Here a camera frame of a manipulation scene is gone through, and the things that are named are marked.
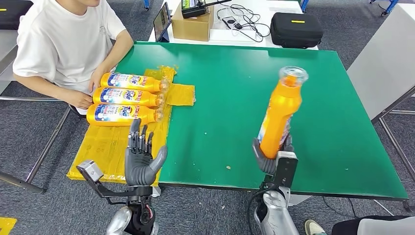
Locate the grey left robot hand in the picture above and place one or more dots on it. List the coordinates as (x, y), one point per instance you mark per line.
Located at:
(139, 165)

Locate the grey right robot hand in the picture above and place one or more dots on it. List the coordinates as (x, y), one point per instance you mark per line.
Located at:
(264, 163)

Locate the orange detergent bottle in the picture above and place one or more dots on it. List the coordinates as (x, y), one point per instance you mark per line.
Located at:
(129, 85)
(120, 100)
(113, 118)
(278, 120)

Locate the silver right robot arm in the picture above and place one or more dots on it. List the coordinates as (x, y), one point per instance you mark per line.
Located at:
(275, 214)

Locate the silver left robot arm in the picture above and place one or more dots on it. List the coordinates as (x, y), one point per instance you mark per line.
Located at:
(118, 222)

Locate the yellow taped board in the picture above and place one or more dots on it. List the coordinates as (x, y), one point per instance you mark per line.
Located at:
(107, 149)

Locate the black carrying case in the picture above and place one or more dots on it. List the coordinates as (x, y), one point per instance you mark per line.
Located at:
(296, 32)
(13, 13)

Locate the small black device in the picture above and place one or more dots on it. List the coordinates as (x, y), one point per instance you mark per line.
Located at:
(230, 22)

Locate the cardboard box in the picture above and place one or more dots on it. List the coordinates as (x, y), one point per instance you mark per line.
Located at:
(191, 28)

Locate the yellow floor patch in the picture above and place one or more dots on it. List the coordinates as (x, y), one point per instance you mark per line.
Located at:
(6, 227)

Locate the black tablet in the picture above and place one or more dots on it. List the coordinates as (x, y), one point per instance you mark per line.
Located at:
(162, 20)

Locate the grey side table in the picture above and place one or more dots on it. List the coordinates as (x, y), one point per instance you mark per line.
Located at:
(382, 58)

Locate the blue metal table leg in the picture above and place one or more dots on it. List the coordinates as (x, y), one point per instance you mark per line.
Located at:
(146, 4)
(303, 5)

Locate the black device with antenna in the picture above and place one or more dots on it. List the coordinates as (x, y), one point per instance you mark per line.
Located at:
(192, 10)

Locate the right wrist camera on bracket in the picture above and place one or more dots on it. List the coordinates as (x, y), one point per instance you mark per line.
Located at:
(287, 172)

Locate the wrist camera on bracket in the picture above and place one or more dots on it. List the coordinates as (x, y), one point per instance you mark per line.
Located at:
(90, 172)
(287, 172)

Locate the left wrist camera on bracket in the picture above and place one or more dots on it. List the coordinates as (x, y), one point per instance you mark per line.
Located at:
(90, 172)

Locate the grey desk with metal frame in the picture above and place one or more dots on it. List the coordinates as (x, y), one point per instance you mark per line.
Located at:
(5, 65)

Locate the blue wheeled frame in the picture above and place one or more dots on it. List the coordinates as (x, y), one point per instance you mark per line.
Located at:
(387, 5)

